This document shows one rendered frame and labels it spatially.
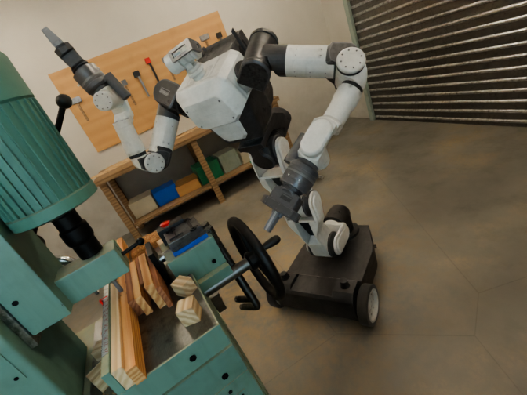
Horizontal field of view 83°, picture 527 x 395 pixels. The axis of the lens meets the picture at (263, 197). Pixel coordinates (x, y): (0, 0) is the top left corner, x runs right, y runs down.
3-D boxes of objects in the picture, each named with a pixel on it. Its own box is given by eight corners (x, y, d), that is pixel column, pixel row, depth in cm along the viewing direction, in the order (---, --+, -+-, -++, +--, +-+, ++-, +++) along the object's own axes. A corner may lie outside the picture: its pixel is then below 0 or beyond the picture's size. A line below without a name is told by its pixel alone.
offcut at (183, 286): (176, 295, 73) (169, 284, 72) (186, 285, 76) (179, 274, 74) (188, 298, 71) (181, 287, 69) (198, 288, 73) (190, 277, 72)
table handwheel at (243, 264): (234, 227, 108) (281, 297, 101) (185, 258, 102) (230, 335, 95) (237, 199, 81) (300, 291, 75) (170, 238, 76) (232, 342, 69)
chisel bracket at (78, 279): (134, 275, 72) (114, 248, 69) (75, 310, 68) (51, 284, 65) (132, 262, 78) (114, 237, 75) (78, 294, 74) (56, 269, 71)
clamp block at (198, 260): (227, 262, 83) (213, 237, 80) (183, 290, 79) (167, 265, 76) (211, 243, 96) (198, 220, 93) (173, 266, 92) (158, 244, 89)
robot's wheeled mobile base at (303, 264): (317, 240, 221) (303, 202, 207) (391, 242, 189) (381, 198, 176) (278, 309, 177) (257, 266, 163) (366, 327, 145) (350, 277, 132)
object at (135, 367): (147, 378, 55) (135, 364, 53) (136, 385, 54) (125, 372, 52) (127, 245, 112) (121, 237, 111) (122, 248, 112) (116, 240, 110)
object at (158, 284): (173, 305, 71) (160, 285, 68) (169, 308, 70) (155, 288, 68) (158, 262, 91) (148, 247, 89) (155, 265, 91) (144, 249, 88)
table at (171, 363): (269, 316, 65) (259, 296, 62) (136, 416, 56) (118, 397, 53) (198, 228, 117) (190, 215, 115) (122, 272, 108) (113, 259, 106)
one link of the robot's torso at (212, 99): (237, 108, 143) (183, 44, 120) (298, 89, 123) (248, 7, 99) (215, 157, 130) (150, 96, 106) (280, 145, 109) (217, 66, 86)
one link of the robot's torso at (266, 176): (295, 202, 165) (254, 135, 139) (325, 201, 155) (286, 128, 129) (285, 223, 157) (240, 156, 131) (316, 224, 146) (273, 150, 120)
